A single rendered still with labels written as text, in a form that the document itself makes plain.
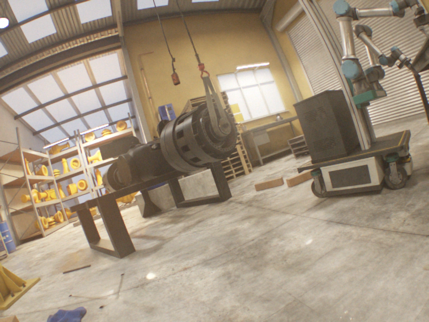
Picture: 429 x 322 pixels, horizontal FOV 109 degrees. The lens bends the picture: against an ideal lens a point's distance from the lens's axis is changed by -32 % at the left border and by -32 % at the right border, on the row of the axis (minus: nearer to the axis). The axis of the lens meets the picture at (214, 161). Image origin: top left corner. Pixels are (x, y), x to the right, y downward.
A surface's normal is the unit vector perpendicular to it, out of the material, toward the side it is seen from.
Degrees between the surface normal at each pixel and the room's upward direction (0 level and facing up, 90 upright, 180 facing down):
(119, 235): 90
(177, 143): 91
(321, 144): 90
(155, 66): 90
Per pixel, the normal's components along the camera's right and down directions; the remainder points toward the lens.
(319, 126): -0.78, 0.27
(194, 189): 0.29, -0.09
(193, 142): -0.60, 0.44
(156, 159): -0.42, 0.15
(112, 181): 0.65, -0.22
